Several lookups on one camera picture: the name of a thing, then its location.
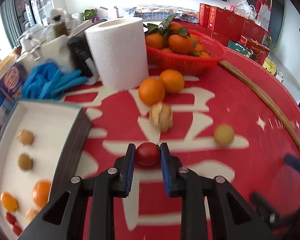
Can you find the white shallow tray box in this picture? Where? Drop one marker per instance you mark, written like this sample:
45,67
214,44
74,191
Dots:
60,131

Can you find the orange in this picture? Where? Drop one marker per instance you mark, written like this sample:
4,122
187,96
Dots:
151,91
172,80

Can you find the black power bank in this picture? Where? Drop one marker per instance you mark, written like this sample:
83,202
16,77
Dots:
81,55

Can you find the longan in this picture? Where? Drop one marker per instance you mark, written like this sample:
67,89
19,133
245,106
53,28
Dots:
25,162

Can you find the white paper towel roll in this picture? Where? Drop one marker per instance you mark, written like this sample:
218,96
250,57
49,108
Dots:
119,52

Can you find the purple milk tea cup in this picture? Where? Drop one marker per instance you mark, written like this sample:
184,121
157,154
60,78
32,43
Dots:
12,77

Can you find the red cherry tomato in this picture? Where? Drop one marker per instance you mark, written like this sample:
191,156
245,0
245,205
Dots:
147,154

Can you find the orange tangerine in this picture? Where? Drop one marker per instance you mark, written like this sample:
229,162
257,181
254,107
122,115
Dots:
40,192

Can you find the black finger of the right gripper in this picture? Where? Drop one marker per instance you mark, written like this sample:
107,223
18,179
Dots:
264,209

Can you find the wooden back scratcher stick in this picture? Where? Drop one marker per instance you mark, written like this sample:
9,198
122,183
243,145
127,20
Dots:
264,97

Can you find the husked physalis fruit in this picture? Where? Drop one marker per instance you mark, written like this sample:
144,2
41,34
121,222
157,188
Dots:
161,116

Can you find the tan longan fruit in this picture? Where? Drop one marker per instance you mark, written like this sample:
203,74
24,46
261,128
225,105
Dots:
223,135

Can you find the green gift bag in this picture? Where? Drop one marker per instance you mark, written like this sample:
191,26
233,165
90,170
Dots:
236,46

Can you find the red round table mat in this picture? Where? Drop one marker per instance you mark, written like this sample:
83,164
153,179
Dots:
254,162

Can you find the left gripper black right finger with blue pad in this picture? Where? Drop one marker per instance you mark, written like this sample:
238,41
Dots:
210,207

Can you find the physalis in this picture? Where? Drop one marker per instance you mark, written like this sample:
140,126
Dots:
31,214
25,137

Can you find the blue rubber gloves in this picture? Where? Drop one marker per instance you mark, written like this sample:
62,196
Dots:
48,82

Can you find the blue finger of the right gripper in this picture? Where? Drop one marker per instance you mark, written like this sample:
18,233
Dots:
292,161

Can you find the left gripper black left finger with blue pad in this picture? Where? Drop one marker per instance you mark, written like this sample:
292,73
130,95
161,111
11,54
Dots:
63,217

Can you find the yellow orange kumquat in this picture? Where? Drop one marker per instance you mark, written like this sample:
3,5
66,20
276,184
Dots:
9,202

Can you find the red gift box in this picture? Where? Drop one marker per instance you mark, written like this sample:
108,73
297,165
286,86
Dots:
225,25

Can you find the red fruit basket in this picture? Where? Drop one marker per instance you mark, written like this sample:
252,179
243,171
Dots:
190,64

